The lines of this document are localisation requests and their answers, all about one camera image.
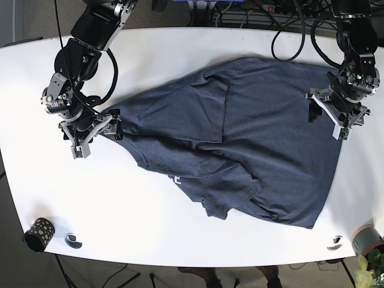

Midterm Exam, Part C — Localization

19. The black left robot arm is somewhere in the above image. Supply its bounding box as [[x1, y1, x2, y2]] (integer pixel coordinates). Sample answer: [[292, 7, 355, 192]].
[[305, 1, 380, 140]]

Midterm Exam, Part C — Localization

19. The right silver table grommet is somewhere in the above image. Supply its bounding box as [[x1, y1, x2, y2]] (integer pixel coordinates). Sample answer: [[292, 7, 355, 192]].
[[326, 235, 345, 251]]

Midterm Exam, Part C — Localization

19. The grey plant pot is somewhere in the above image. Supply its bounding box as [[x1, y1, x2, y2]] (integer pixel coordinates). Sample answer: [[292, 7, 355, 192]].
[[351, 224, 383, 256]]

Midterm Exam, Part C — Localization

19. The navy blue T-shirt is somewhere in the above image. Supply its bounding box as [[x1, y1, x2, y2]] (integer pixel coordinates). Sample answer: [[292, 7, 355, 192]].
[[114, 56, 341, 229]]

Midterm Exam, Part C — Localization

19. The silver table grommet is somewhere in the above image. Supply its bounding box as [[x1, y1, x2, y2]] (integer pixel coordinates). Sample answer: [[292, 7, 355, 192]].
[[326, 235, 345, 251], [64, 233, 83, 249]]

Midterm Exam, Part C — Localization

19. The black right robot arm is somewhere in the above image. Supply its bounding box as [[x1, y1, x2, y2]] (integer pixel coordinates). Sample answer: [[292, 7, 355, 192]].
[[41, 1, 137, 159]]

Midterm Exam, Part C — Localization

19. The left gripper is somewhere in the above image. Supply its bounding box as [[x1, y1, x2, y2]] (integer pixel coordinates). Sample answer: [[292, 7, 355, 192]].
[[304, 87, 370, 140]]

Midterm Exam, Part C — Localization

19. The green potted plant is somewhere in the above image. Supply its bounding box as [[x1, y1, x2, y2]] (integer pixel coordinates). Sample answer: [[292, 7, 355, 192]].
[[355, 248, 383, 288]]

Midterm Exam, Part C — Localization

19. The black dotted cup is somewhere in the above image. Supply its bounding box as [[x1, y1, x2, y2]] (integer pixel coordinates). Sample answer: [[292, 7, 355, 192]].
[[23, 218, 55, 253]]

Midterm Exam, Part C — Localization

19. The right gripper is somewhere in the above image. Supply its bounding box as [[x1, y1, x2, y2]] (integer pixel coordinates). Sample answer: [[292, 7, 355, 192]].
[[59, 114, 124, 159]]

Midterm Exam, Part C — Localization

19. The left silver table grommet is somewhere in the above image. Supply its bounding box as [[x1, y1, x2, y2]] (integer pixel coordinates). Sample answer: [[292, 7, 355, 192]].
[[64, 233, 83, 249]]

